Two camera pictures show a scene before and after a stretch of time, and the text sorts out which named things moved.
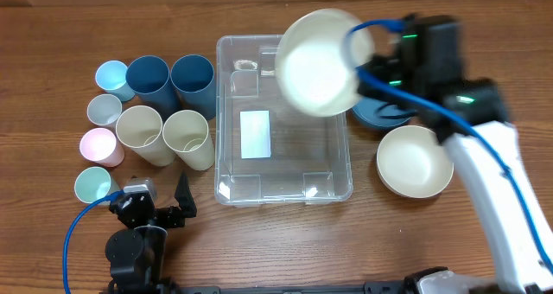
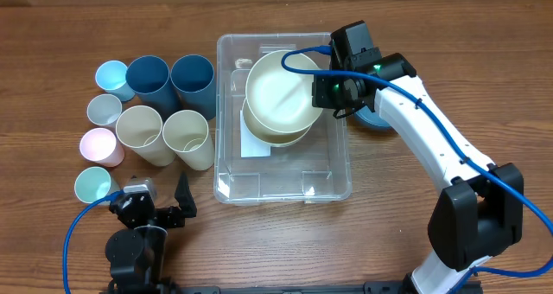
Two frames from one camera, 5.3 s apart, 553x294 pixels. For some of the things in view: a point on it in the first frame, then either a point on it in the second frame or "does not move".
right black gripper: [368, 65] to [318, 100]
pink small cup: [100, 145] does not move
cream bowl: [412, 162] to [280, 99]
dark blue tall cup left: [148, 77] does not move
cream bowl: [312, 70] to [270, 137]
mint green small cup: [93, 182] does not move
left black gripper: [183, 195] does not move
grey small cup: [104, 109] does not move
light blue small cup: [111, 76] does not move
